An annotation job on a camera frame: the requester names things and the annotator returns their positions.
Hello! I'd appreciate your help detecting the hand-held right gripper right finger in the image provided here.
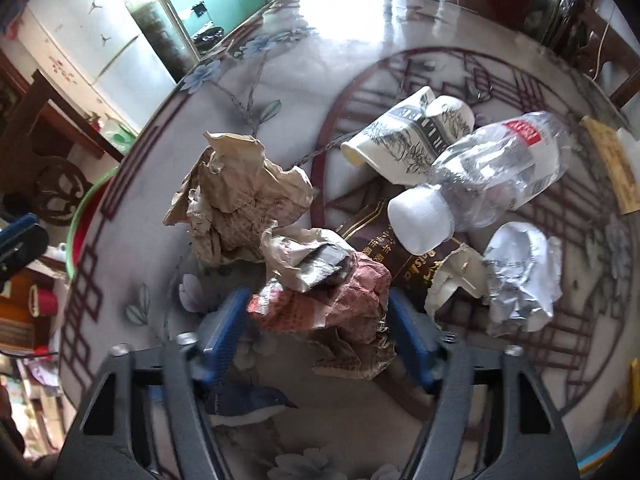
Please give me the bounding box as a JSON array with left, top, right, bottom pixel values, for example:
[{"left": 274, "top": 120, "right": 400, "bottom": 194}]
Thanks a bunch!
[{"left": 387, "top": 291, "right": 576, "bottom": 480}]

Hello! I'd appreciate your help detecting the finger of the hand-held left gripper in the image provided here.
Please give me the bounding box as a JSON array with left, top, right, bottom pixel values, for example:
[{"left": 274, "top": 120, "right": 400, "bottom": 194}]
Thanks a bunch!
[{"left": 0, "top": 213, "right": 50, "bottom": 263}]

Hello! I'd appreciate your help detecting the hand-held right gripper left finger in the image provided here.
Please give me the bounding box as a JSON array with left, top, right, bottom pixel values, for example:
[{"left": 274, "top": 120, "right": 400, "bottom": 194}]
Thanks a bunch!
[{"left": 60, "top": 287, "right": 251, "bottom": 480}]

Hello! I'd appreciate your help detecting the red basin with green rim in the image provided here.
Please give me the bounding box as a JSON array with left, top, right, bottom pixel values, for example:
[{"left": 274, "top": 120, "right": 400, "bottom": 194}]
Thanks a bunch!
[{"left": 65, "top": 165, "right": 121, "bottom": 281}]

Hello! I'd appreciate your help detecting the red-print newspaper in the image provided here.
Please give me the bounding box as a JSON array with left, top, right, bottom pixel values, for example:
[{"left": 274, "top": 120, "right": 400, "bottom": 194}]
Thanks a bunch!
[{"left": 247, "top": 227, "right": 396, "bottom": 381}]

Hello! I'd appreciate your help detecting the dark trash bin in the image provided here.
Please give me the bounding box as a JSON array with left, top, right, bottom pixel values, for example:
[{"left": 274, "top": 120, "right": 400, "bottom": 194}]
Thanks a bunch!
[{"left": 192, "top": 25, "right": 226, "bottom": 53}]

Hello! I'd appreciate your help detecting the dark wooden chair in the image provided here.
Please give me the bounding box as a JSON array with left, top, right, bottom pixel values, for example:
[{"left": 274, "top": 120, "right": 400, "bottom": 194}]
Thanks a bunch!
[
  {"left": 0, "top": 50, "right": 126, "bottom": 231},
  {"left": 545, "top": 0, "right": 640, "bottom": 111}
]

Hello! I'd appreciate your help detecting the torn brown packet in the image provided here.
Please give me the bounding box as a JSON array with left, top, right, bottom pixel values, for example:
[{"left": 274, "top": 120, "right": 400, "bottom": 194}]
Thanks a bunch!
[{"left": 330, "top": 205, "right": 488, "bottom": 321}]

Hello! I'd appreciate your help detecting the crumpled white paper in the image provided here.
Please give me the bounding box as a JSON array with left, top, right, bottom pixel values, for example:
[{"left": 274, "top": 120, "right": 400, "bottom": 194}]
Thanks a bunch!
[{"left": 482, "top": 220, "right": 563, "bottom": 338}]

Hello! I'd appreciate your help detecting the crumpled beige newspaper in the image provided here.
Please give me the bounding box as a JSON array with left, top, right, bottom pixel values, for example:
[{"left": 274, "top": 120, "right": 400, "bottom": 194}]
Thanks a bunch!
[{"left": 164, "top": 131, "right": 318, "bottom": 267}]

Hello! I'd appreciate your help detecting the clear plastic bottle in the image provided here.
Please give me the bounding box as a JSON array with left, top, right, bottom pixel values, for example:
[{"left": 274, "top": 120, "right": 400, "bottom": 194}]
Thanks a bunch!
[{"left": 387, "top": 110, "right": 571, "bottom": 256}]

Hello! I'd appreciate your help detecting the flattened printed paper cup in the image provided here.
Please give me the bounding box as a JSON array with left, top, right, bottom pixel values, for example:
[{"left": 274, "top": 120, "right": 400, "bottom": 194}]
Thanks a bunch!
[{"left": 340, "top": 85, "right": 476, "bottom": 186}]

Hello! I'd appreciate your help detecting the white refrigerator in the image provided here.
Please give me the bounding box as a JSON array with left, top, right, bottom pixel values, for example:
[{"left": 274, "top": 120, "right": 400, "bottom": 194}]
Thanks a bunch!
[{"left": 20, "top": 0, "right": 176, "bottom": 133}]

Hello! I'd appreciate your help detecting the yellow picture book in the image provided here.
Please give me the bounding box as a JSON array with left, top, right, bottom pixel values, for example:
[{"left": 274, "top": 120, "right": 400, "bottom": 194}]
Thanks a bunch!
[{"left": 580, "top": 115, "right": 640, "bottom": 216}]

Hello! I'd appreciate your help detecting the white power cable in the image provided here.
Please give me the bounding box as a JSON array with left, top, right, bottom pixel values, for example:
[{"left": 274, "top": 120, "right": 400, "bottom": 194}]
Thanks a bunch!
[{"left": 595, "top": 7, "right": 613, "bottom": 81}]

